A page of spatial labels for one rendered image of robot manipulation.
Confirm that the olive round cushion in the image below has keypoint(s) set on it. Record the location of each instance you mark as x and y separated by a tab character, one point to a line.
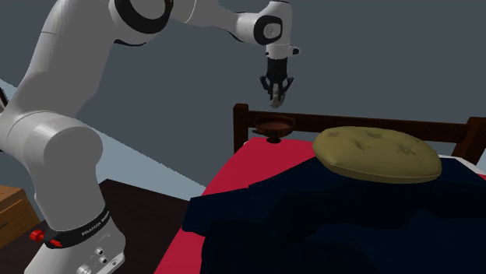
376	155

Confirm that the dark blue blanket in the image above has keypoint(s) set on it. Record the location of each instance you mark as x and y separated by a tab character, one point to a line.
341	227

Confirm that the light wooden cabinet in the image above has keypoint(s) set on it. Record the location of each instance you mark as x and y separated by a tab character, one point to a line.
13	212

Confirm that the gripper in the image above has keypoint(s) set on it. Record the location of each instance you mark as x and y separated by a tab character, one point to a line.
276	68

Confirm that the pale grey small object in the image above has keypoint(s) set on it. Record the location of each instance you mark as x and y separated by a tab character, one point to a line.
276	98

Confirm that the red bed with wooden headboard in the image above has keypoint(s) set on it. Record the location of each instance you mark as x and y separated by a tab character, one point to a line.
265	163

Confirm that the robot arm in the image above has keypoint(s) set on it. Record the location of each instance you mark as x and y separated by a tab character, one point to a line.
64	151

